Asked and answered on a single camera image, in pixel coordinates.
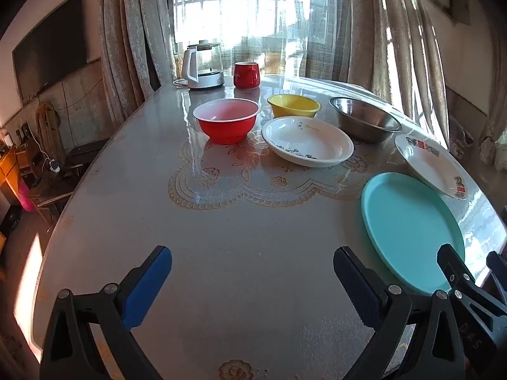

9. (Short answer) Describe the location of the beige velvet curtain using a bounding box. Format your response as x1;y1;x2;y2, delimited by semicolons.
344;0;450;143
98;0;177;127
477;28;507;167

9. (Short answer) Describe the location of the white rose pattern plate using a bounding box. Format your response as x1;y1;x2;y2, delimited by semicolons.
261;116;354;168

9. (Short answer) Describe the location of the teal plastic plate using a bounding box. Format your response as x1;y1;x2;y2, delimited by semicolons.
360;172;466;295

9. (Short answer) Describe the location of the orange wooden cabinet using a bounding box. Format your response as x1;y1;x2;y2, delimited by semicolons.
0;146;24;206

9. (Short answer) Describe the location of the gold lace table mat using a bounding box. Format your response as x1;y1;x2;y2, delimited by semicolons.
168;83;397;210

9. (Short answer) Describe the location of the red plastic bowl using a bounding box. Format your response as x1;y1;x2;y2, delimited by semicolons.
193;98;261;145

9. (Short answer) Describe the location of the red mug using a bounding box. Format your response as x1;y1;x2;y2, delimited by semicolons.
233;62;261;88

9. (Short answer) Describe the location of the barred window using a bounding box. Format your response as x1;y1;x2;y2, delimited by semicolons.
174;0;329;76

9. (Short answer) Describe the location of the black wall television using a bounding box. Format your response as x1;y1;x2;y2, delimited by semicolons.
12;0;88;107

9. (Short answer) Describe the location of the stainless steel bowl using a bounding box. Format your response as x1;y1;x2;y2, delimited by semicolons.
329;96;402;144

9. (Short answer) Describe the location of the dark low stand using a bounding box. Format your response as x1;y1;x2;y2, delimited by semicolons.
34;138;109;214

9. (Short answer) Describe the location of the yellow plastic bowl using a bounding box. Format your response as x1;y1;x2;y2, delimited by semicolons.
267;94;321;119

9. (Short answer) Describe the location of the white plate with red print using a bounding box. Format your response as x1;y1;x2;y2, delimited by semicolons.
395;134;469;200

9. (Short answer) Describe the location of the white glass electric kettle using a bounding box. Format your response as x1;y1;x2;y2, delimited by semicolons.
181;42;225;90

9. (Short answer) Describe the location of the sheer net curtain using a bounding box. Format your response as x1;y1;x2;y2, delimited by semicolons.
214;0;351;84

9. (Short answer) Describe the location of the grey wall box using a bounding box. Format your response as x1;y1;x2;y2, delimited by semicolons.
430;0;472;24

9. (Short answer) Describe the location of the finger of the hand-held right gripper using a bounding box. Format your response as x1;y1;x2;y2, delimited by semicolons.
486;250;507;289
436;243;507;337

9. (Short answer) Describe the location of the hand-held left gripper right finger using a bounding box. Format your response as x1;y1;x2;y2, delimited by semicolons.
333;245;465;380

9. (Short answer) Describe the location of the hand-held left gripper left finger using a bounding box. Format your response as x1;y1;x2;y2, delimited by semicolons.
40;245;173;380

